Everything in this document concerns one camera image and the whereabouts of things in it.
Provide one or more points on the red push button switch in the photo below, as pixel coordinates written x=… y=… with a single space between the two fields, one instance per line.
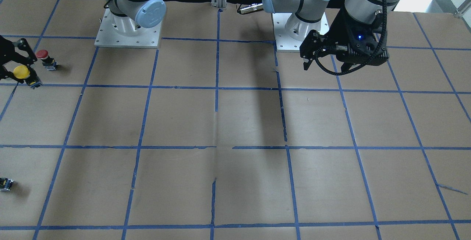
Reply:
x=49 y=63

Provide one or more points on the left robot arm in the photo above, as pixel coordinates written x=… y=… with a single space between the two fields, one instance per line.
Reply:
x=312 y=10

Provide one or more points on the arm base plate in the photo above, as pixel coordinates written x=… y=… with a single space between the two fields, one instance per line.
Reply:
x=123 y=32
x=290 y=31

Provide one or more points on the yellow push button switch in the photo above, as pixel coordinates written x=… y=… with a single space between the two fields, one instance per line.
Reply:
x=27 y=75

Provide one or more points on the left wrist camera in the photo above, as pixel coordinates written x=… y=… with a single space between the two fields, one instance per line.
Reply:
x=363 y=37

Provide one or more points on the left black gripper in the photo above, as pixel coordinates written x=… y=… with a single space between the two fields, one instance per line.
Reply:
x=339 y=34

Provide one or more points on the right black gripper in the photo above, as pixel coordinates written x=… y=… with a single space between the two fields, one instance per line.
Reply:
x=8 y=53

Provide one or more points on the silver cable connector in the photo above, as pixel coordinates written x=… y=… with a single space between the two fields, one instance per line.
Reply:
x=252 y=8

